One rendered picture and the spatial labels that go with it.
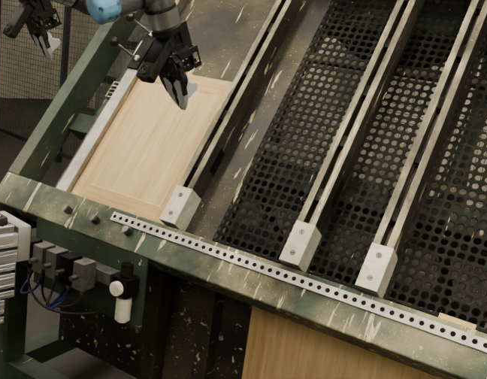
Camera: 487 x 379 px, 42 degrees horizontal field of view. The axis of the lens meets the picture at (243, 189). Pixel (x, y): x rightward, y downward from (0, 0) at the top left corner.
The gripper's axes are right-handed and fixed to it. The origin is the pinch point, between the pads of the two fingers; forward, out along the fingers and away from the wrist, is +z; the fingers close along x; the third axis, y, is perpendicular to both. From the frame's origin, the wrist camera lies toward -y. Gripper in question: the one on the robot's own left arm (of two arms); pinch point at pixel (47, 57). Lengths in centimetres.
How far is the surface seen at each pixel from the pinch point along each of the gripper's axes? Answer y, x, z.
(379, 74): 60, -83, 21
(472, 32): 82, -102, 15
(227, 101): 35, -40, 26
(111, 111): 17.3, 4.1, 29.6
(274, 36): 62, -41, 14
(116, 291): -28, -45, 57
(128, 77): 30.8, 7.8, 22.8
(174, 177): 10, -35, 42
